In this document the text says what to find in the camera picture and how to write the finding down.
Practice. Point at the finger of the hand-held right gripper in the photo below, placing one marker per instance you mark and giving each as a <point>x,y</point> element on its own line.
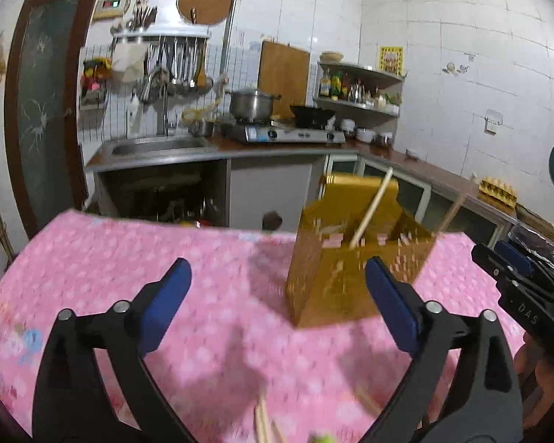
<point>514,256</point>
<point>487,258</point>

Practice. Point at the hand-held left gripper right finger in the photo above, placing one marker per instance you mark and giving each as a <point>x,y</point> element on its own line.
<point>392,304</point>

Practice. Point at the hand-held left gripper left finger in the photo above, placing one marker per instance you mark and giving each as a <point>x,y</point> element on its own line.
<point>166,300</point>

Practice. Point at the yellow perforated utensil holder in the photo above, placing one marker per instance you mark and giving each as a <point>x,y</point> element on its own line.
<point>332,286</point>

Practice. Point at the wooden chopstick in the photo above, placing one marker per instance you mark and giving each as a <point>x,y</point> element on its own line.
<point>262,417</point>
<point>454,205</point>
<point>371,207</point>
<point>368,401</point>
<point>277,431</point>

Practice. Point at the person's right hand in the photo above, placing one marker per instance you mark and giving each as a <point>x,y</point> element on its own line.
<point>548,383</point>

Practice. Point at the clear plastic wrapped pack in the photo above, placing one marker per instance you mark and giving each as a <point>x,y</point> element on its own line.
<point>542,244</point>

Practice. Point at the pink floral tablecloth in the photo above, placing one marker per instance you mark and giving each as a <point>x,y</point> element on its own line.
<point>212,286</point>

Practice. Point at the egg carton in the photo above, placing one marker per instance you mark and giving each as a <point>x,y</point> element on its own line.
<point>498,189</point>

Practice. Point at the steel kitchen sink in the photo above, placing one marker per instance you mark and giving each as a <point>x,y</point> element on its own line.
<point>157,146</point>

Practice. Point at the kitchen counter cabinet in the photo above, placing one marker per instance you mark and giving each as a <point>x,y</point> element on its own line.
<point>267,184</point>

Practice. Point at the small metal cup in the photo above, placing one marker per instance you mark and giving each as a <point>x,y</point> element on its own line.
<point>206,129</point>

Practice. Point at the steel faucet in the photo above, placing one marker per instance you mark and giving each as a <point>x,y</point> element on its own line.
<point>165,110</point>

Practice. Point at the steel gas stove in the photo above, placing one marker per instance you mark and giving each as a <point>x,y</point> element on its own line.
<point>286,134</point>

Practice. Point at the black wok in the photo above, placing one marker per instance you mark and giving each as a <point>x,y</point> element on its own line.
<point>311,117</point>

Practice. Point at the steel cooking pot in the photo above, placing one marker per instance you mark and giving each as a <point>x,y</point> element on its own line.
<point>251,106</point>

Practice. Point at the row of condiment bottles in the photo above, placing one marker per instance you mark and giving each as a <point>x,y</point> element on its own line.
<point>339,85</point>

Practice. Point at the row of hanging ladles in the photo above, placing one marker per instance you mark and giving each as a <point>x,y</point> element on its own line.
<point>184,69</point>

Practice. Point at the brown frosted glass door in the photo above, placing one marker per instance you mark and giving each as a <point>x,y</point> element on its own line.
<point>46,101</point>

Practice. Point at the white hanging cloth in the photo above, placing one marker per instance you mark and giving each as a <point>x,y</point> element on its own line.
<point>128,62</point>

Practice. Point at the woven basket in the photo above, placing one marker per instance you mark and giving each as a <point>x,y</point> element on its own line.
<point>332,56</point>

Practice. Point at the wooden cutting board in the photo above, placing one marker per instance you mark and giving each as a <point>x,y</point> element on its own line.
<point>284,74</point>

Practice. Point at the round cork mat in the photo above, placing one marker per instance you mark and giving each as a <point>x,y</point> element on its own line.
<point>205,2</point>

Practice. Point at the white wall outlet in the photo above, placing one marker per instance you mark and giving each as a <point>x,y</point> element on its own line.
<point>493,122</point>

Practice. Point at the corner wall shelf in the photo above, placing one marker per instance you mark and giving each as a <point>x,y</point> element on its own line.
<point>374,111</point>

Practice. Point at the small wall sticker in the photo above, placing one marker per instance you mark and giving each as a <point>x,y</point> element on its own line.
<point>456,69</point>

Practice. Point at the yellow wall poster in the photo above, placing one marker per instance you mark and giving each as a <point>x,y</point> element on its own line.
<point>391,61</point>

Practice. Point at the wall utensil rack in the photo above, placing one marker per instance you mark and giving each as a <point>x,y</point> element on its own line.
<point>166,34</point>

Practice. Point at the grey wall pipe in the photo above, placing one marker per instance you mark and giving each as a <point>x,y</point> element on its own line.
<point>231,23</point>

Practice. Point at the wall meter box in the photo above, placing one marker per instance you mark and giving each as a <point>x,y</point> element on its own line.
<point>108,7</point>

